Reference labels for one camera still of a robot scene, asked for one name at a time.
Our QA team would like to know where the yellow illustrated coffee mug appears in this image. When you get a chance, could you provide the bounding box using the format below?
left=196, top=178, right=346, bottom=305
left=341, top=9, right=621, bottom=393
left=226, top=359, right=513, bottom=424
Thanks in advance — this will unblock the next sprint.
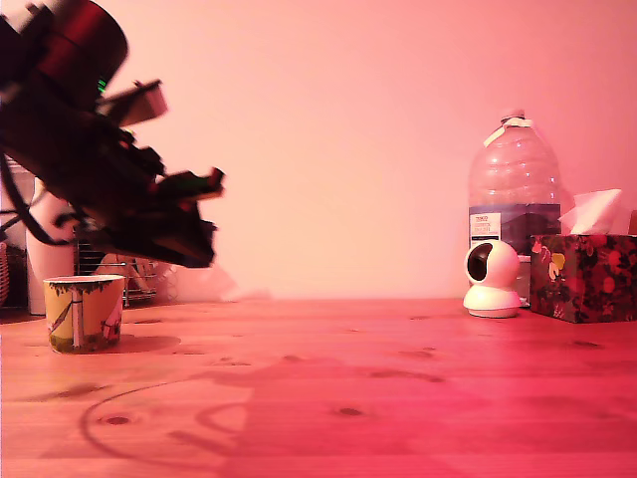
left=42, top=274, right=125, bottom=356

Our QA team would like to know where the pale bag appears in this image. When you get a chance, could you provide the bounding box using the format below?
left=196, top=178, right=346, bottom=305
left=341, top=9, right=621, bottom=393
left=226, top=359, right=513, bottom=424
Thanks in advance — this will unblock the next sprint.
left=94, top=251, right=175, bottom=300

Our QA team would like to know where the white bottle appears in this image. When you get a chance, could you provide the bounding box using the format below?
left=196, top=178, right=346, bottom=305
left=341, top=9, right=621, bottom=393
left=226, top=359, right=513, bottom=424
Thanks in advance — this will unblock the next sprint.
left=25, top=191, right=76, bottom=316

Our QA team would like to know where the glass jar with lid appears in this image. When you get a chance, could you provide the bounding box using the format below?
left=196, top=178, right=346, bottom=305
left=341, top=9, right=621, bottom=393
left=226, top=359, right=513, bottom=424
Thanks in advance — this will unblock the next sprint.
left=0, top=153, right=31, bottom=308

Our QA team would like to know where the dark wicker basket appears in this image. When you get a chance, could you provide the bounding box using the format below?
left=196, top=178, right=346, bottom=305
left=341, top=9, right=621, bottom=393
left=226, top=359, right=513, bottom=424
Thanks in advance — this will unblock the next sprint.
left=0, top=241, right=10, bottom=307

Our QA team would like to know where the large clear water bottle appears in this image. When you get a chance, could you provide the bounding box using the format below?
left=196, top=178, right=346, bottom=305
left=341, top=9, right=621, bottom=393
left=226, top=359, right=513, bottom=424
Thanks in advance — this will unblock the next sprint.
left=467, top=108, right=563, bottom=258

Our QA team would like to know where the floral tissue box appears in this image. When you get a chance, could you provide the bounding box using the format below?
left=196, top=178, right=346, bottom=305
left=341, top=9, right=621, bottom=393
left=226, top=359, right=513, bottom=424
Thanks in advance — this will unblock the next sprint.
left=529, top=233, right=637, bottom=325

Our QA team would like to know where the white tissue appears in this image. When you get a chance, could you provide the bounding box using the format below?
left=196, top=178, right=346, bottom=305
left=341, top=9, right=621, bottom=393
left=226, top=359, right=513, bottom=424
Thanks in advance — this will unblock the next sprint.
left=556, top=187, right=625, bottom=236

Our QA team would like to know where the metal wire basket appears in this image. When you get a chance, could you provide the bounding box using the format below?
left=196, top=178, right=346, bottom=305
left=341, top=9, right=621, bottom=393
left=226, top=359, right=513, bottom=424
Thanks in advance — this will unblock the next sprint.
left=74, top=238, right=178, bottom=308

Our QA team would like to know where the thick black looping cable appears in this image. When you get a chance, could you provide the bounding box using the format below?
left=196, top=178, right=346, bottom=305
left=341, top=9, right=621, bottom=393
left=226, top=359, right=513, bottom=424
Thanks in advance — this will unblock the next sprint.
left=0, top=158, right=77, bottom=246

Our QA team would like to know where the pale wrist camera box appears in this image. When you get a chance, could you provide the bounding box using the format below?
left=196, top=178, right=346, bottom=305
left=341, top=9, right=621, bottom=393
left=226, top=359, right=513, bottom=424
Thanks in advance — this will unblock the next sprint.
left=97, top=79, right=169, bottom=128

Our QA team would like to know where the small white round camera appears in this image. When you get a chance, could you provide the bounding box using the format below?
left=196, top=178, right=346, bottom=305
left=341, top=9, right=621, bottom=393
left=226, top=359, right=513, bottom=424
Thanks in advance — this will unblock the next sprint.
left=462, top=240, right=524, bottom=319

